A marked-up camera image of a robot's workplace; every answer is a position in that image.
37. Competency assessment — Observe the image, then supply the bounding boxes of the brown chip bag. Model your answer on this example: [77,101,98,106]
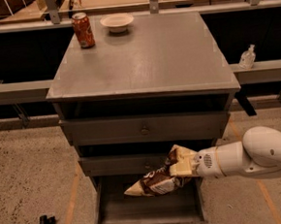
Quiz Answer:
[124,144,191,197]

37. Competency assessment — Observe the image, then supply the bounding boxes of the white paper bowl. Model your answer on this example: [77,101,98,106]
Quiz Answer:
[100,13,134,33]

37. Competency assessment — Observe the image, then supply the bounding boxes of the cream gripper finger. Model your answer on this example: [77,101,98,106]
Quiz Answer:
[175,146,198,161]
[170,163,188,177]

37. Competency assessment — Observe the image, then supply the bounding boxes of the grey top drawer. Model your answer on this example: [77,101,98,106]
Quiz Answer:
[60,112,230,146]

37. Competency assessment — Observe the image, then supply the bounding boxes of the orange soda can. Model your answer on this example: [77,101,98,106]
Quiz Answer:
[71,13,95,48]

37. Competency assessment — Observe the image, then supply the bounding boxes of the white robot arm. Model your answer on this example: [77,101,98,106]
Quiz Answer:
[170,126,281,179]

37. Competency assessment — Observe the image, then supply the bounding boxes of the grey middle drawer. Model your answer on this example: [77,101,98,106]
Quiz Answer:
[79,153,168,177]

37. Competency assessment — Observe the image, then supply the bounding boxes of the grey wooden drawer cabinet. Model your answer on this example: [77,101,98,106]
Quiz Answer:
[40,6,249,197]

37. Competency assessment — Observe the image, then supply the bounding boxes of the grey metal railing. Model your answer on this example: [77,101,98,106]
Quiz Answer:
[0,0,281,131]

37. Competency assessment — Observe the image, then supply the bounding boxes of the grey open bottom drawer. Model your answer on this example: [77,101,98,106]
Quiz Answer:
[95,175,212,224]

